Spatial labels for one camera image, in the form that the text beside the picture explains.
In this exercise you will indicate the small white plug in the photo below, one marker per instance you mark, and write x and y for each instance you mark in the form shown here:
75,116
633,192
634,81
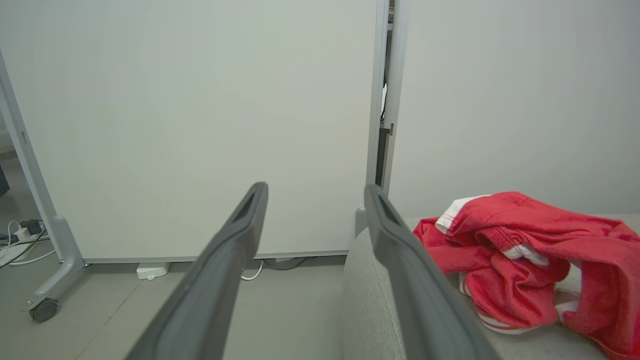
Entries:
22,233

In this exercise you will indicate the red jacket with white trim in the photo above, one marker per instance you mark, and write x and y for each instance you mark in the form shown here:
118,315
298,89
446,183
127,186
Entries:
510,270

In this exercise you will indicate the small black plug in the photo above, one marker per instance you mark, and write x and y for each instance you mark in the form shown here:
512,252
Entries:
33,226

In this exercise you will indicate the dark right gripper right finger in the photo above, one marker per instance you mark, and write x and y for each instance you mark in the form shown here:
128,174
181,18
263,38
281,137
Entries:
420,300

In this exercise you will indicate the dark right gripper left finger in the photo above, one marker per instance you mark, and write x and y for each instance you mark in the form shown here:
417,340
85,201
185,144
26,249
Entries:
210,280

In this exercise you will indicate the narrow white partition panel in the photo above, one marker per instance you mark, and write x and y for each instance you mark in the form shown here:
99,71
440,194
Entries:
525,100

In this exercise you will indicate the black caster wheel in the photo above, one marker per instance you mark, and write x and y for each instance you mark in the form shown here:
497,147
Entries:
44,310

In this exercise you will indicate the wide white partition panel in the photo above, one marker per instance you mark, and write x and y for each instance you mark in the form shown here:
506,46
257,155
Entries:
200,100

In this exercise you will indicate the grey partition foot with caster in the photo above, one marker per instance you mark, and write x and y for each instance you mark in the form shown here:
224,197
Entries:
62,260

